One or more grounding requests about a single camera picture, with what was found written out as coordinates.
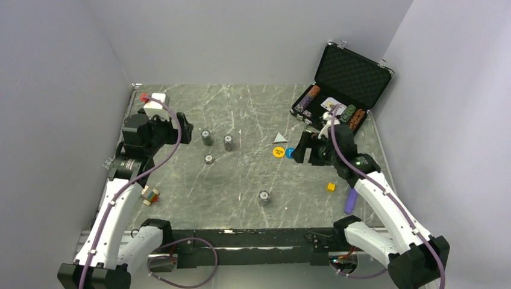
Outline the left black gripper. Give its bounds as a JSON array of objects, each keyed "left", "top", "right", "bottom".
[{"left": 145, "top": 111, "right": 193, "bottom": 156}]

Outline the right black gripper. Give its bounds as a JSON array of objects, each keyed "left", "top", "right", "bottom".
[{"left": 290, "top": 131, "right": 340, "bottom": 166}]

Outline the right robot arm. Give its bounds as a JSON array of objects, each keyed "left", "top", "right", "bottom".
[{"left": 291, "top": 124, "right": 450, "bottom": 288}]

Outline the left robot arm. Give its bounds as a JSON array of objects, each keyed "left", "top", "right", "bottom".
[{"left": 57, "top": 110, "right": 193, "bottom": 288}]

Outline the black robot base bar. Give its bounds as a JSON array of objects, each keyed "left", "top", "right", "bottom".
[{"left": 148, "top": 228, "right": 358, "bottom": 272}]

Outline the blue round button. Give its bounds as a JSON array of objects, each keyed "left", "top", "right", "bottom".
[{"left": 285, "top": 148, "right": 294, "bottom": 159}]

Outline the yellow cube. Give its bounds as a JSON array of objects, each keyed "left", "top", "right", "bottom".
[{"left": 327, "top": 183, "right": 336, "bottom": 192}]

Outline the yellow round button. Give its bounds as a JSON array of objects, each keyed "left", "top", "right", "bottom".
[{"left": 272, "top": 146, "right": 286, "bottom": 158}]

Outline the green purple chip row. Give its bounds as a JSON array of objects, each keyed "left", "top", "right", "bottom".
[{"left": 339, "top": 104, "right": 357, "bottom": 123}]

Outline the white triangle dealer piece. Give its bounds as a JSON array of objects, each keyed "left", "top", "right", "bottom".
[{"left": 272, "top": 132, "right": 289, "bottom": 144}]

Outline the purple cylinder tool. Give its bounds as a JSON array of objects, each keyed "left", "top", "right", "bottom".
[{"left": 344, "top": 188, "right": 358, "bottom": 214}]

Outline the orange black chip row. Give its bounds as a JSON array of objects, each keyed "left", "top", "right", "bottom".
[{"left": 348, "top": 109, "right": 366, "bottom": 132}]

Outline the ace of spades card deck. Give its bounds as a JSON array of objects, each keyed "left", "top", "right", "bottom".
[{"left": 321, "top": 97, "right": 347, "bottom": 116}]

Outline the purple orange chip row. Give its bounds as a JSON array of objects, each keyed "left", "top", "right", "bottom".
[{"left": 294, "top": 85, "right": 321, "bottom": 113}]

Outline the grey lego brick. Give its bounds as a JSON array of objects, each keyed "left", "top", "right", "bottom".
[{"left": 102, "top": 158, "right": 113, "bottom": 170}]

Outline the colourful wooden toy block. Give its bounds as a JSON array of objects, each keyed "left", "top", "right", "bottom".
[{"left": 141, "top": 185, "right": 160, "bottom": 206}]

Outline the black aluminium poker case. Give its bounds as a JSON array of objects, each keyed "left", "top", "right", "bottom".
[{"left": 289, "top": 42, "right": 395, "bottom": 133}]

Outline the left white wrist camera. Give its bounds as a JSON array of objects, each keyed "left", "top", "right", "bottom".
[{"left": 140, "top": 93, "right": 171, "bottom": 122}]

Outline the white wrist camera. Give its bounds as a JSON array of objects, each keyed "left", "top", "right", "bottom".
[
  {"left": 140, "top": 93, "right": 171, "bottom": 122},
  {"left": 318, "top": 112, "right": 340, "bottom": 140}
]

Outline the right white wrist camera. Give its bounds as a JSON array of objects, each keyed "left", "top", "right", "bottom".
[{"left": 318, "top": 112, "right": 340, "bottom": 140}]

